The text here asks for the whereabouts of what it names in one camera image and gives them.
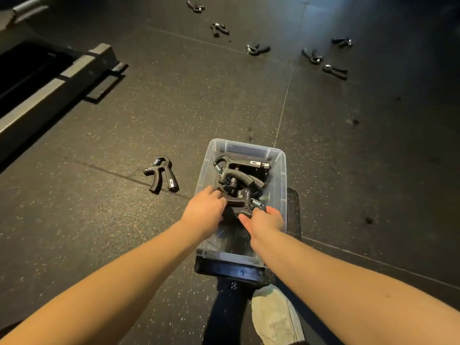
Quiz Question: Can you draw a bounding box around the person's left hand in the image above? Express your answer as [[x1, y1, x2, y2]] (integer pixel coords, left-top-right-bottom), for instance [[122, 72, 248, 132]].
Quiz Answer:
[[181, 185, 229, 242]]

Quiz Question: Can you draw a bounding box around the person's right forearm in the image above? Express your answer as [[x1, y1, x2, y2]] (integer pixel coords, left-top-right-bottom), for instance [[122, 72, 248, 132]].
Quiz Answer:
[[250, 229, 460, 345]]

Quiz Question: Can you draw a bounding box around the person's right hand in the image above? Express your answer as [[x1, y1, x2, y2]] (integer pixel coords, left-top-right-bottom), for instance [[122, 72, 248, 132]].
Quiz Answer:
[[239, 206, 285, 249]]

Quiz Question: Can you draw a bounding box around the clear plastic storage box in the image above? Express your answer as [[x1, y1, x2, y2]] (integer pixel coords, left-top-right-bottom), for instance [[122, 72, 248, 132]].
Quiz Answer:
[[194, 138, 288, 270]]

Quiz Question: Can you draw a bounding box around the person's left forearm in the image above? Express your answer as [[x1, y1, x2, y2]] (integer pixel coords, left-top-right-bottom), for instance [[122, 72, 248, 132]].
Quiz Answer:
[[0, 220, 205, 345]]

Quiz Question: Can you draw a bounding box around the person's black trouser leg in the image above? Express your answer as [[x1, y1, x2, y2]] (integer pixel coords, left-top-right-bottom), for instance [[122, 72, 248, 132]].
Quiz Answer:
[[202, 278, 260, 345]]

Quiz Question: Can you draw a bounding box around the person's white shoe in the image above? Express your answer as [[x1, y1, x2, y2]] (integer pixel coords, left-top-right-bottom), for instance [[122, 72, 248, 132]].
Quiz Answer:
[[251, 285, 305, 345]]

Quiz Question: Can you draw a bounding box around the black grey treadmill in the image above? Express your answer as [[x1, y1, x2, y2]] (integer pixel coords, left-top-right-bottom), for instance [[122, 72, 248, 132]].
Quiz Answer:
[[0, 0, 128, 164]]

